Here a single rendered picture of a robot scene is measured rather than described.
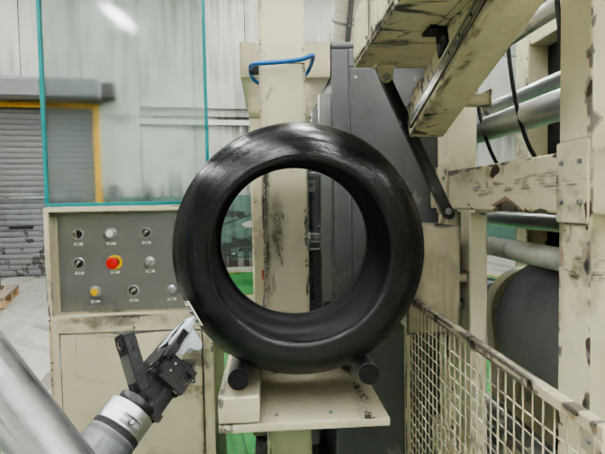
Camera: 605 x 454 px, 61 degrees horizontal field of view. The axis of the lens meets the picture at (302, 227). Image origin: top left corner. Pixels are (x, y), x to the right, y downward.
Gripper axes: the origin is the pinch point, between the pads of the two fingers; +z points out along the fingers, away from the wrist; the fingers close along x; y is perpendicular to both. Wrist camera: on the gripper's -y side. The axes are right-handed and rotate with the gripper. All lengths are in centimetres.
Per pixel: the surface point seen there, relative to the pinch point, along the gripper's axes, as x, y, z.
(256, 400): 1.6, 22.1, -3.6
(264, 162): 20.7, -13.1, 26.4
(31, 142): -817, -213, 437
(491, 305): 6, 77, 74
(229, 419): -3.0, 21.2, -8.6
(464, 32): 58, -7, 52
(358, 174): 31.2, 1.6, 34.3
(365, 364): 17.2, 32.8, 12.2
